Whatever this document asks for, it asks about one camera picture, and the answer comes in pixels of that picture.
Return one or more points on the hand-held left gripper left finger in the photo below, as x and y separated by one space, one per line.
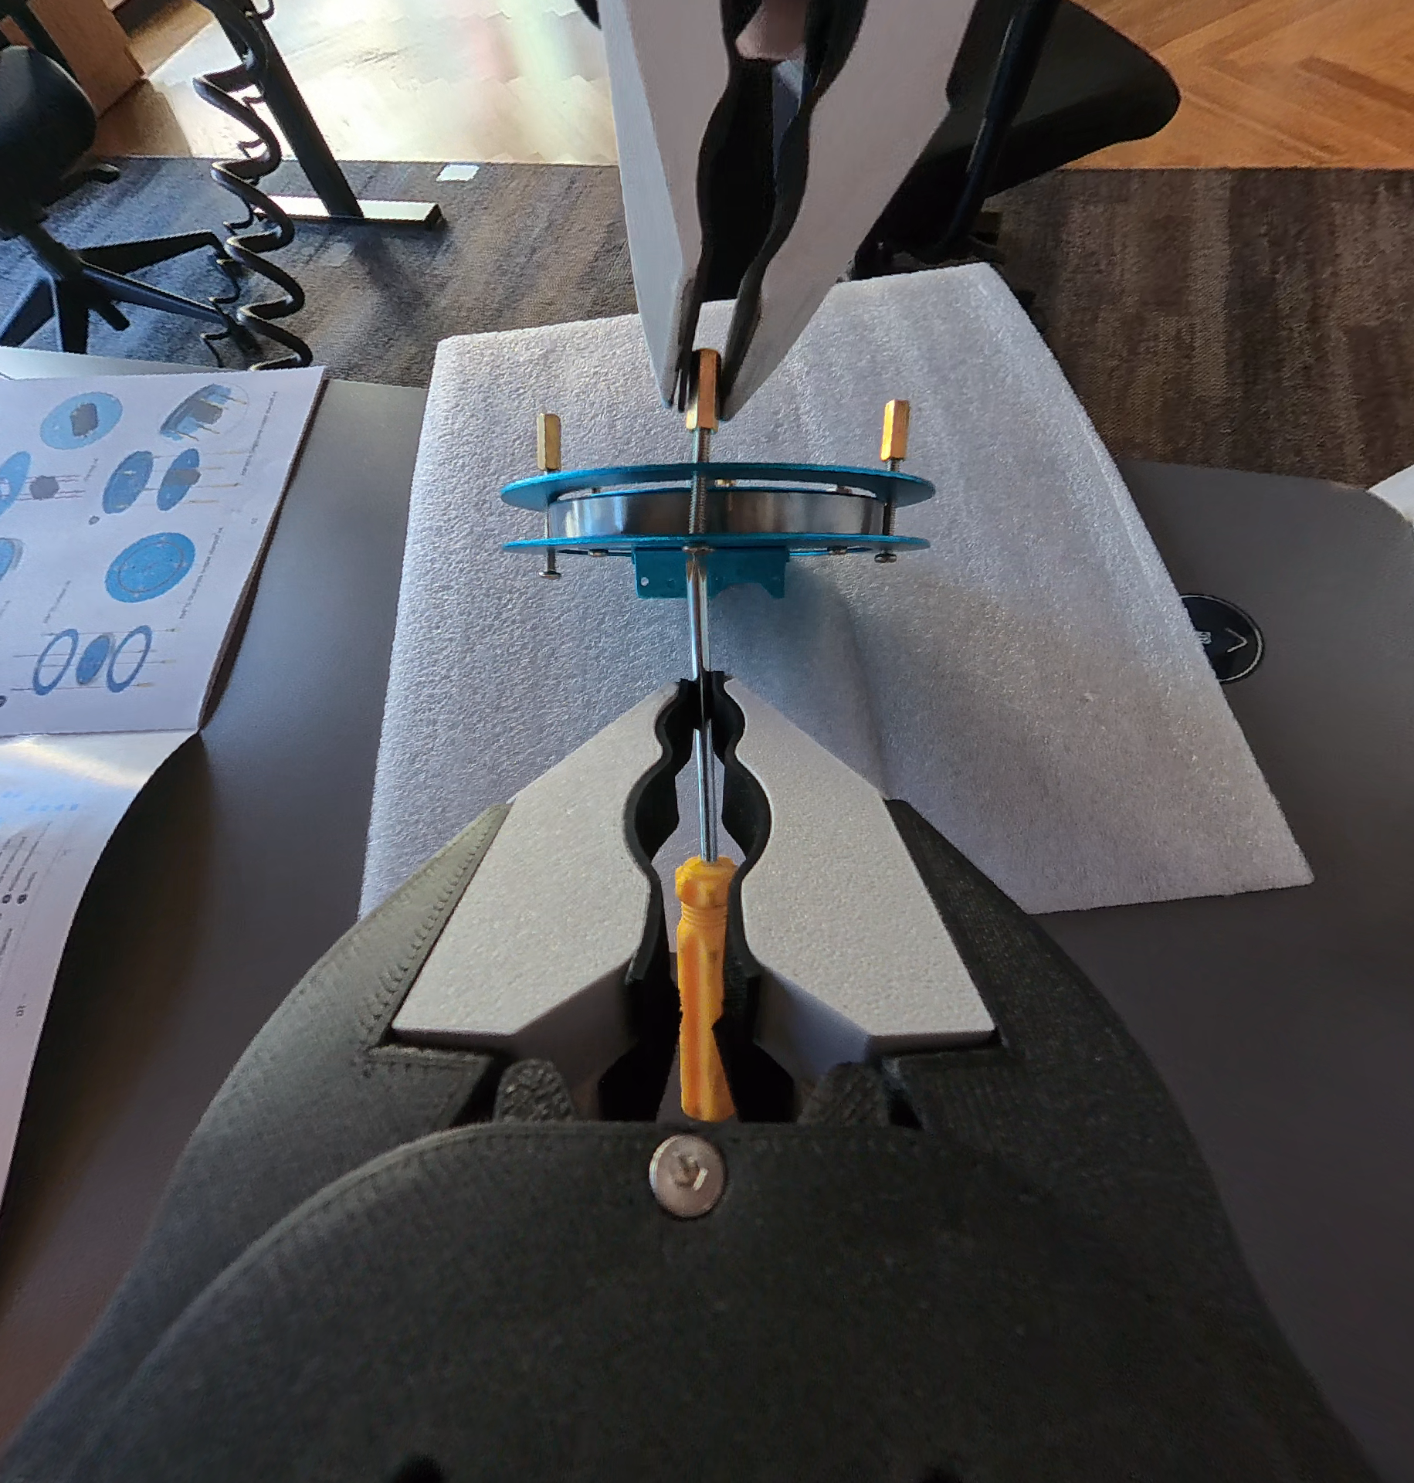
521 928

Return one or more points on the black office chair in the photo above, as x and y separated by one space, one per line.
1066 81

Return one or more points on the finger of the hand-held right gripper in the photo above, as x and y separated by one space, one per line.
649 140
882 116

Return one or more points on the brown cardboard box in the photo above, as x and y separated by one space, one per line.
99 47

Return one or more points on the open instruction booklet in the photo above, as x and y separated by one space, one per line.
105 581

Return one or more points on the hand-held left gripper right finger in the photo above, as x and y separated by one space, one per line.
858 928

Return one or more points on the blue round metal base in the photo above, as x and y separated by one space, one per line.
614 488

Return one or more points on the black saddle stool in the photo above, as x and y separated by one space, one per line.
23 116

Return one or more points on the white foam sheet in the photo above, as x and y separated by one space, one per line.
1008 696

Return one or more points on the person's right hand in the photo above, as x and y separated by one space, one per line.
768 27

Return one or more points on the dark grey desk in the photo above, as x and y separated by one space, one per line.
291 811

